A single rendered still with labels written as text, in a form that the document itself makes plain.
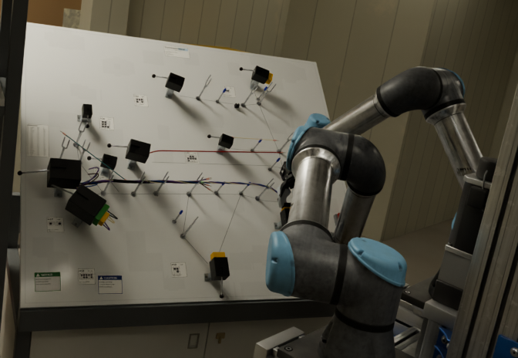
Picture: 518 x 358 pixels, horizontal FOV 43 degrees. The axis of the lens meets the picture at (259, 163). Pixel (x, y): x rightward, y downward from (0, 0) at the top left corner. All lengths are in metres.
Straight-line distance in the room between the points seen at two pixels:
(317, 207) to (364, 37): 4.47
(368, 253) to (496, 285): 0.25
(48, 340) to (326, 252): 1.09
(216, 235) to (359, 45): 3.79
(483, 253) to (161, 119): 1.38
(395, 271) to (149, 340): 1.11
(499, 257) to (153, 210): 1.22
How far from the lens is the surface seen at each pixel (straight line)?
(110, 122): 2.32
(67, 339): 2.12
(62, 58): 2.43
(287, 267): 1.24
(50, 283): 2.04
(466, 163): 1.84
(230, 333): 2.27
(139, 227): 2.16
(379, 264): 1.24
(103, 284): 2.06
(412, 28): 5.58
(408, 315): 1.79
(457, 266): 1.46
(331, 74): 5.95
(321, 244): 1.27
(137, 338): 2.16
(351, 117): 1.88
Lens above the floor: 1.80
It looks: 14 degrees down
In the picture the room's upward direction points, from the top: 10 degrees clockwise
